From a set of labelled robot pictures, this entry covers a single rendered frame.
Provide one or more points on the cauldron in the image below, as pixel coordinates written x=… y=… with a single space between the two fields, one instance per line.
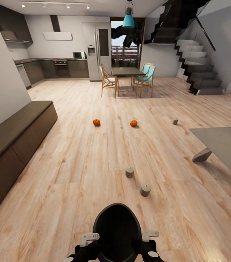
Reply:
x=117 y=224

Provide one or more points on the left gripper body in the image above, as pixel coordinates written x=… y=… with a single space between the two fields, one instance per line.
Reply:
x=89 y=252

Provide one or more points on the pumpkin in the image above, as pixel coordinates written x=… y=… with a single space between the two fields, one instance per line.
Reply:
x=96 y=122
x=133 y=123

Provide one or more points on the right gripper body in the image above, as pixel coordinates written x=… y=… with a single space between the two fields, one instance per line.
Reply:
x=139 y=245

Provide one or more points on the pillar candle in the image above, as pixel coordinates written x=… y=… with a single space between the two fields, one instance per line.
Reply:
x=174 y=121
x=129 y=171
x=145 y=189

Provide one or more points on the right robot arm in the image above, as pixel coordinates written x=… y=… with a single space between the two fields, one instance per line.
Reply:
x=146 y=247

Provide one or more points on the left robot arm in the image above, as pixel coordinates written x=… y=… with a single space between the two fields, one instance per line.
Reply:
x=86 y=251

